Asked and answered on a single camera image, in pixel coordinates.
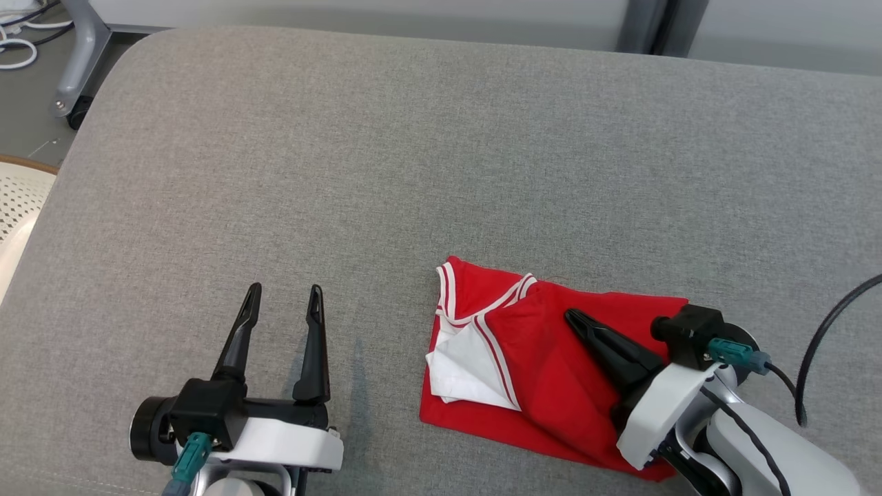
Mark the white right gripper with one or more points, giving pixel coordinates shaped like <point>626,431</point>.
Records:
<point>661,406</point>

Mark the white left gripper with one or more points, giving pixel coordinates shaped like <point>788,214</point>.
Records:
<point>289,441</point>

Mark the red Bulls 23 jersey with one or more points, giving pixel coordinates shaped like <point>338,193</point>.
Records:
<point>551,386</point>

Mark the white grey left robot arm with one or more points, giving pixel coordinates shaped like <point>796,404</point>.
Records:
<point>234,486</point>

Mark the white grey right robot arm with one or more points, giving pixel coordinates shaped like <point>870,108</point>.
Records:
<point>778,455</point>

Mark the cream perforated laundry basket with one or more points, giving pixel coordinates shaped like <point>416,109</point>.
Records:
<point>21,200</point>

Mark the grey leg with black caster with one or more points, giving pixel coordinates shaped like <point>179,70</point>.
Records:
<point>86,48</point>

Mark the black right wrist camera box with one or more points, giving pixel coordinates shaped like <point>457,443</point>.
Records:
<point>692,331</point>

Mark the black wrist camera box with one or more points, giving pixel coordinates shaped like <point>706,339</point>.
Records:
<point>692,331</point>
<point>207,410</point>

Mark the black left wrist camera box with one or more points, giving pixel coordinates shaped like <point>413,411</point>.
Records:
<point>207,410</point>

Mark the grey partition frame post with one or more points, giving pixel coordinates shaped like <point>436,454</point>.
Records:
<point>644,27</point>

